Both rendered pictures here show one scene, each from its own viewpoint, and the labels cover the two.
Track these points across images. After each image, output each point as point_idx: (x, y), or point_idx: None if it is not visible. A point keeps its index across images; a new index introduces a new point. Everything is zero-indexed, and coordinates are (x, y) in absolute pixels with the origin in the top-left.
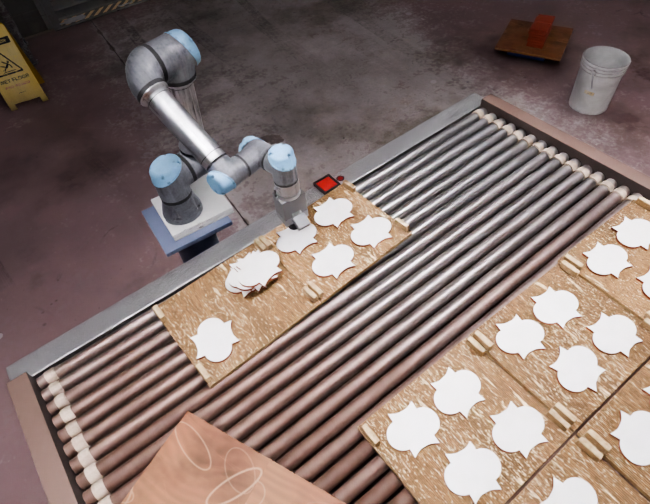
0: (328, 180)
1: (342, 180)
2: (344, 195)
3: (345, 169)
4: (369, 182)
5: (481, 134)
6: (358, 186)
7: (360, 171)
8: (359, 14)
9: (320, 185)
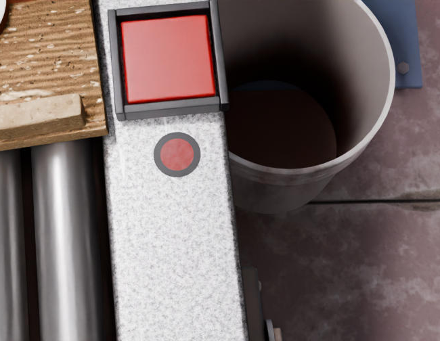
0: (183, 76)
1: (154, 154)
2: (16, 74)
3: (223, 218)
4: (44, 269)
5: None
6: (51, 195)
7: (154, 281)
8: None
9: (176, 21)
